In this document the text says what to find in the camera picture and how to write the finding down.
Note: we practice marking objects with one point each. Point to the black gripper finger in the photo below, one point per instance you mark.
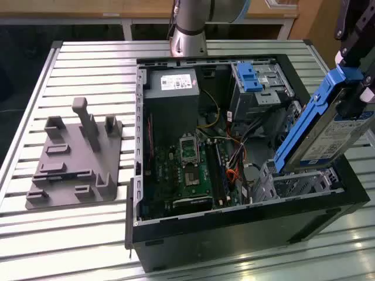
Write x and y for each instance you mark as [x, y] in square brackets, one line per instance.
[369, 73]
[353, 49]

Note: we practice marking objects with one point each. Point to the hard disk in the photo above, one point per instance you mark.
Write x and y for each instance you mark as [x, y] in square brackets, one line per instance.
[316, 137]

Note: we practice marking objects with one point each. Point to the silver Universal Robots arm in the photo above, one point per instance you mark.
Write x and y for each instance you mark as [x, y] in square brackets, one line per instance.
[190, 20]

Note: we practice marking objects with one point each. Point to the black RAM slot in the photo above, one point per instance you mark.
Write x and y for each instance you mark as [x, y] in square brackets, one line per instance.
[211, 172]

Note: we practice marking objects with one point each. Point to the blue drive cage latch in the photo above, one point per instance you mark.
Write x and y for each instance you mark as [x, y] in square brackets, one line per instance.
[249, 77]

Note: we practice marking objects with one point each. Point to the metal drive cage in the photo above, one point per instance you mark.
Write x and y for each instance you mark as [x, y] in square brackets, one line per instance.
[249, 105]

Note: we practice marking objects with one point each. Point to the grey power supply unit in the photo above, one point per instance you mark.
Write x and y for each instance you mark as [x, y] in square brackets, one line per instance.
[171, 111]

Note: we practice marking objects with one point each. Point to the CPU socket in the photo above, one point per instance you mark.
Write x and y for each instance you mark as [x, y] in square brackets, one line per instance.
[192, 178]

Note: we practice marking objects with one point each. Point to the black open PC case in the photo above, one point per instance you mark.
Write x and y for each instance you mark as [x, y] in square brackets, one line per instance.
[234, 237]

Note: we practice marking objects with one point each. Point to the black graphics card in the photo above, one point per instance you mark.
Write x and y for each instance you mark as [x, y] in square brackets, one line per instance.
[192, 203]

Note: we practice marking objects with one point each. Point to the green motherboard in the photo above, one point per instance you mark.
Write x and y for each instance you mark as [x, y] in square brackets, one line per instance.
[167, 175]

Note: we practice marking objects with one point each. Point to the grey plastic parts rack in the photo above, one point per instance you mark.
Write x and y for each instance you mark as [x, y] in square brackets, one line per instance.
[82, 164]

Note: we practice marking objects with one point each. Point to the wooden bench with white frame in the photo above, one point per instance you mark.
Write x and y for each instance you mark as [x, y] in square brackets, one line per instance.
[88, 8]

